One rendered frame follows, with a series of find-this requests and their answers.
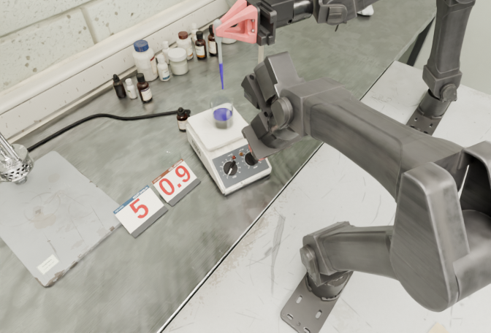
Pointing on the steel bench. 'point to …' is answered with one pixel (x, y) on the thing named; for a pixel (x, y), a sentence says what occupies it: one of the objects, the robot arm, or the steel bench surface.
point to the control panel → (244, 171)
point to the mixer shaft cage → (14, 161)
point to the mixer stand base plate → (54, 217)
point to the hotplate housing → (219, 155)
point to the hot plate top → (204, 124)
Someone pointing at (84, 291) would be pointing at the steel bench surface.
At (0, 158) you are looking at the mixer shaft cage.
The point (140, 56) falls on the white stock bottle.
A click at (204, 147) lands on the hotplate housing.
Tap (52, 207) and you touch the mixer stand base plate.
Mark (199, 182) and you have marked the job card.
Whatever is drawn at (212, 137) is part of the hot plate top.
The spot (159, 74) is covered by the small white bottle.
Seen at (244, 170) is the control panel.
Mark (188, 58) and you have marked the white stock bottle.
